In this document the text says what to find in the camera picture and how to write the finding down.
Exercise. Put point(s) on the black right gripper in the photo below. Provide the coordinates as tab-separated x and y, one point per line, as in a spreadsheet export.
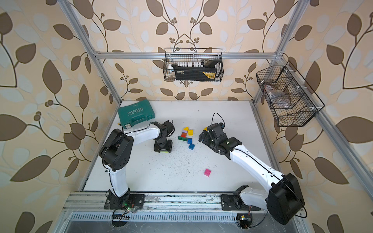
206	140

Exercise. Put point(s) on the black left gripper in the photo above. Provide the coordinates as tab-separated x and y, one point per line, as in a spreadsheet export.
161	149

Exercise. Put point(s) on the pink lego brick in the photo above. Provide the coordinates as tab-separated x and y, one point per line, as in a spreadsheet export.
207	172

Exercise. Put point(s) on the dark green long lego brick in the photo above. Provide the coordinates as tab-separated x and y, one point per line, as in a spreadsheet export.
182	138

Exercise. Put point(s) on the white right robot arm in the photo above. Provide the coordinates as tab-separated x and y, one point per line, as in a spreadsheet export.
281	195

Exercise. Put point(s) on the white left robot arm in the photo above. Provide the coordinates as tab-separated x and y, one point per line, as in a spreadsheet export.
116	152

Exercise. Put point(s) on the green plastic tool case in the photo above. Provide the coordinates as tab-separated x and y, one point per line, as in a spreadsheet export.
136	113

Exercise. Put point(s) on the black battery charger in basket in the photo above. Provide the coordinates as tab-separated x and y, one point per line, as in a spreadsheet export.
210	70

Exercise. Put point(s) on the plastic bag in basket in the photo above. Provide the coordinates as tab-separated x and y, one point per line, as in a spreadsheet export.
277	97

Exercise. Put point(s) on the black wire basket back wall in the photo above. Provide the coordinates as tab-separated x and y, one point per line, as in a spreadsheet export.
191	54

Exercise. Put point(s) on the black wire basket wall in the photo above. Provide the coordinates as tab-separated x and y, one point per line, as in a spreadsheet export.
304	102
191	54

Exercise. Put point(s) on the black wire basket right wall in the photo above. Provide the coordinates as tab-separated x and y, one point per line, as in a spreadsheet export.
304	102

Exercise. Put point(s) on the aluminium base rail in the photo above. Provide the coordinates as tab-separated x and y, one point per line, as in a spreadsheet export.
161	207

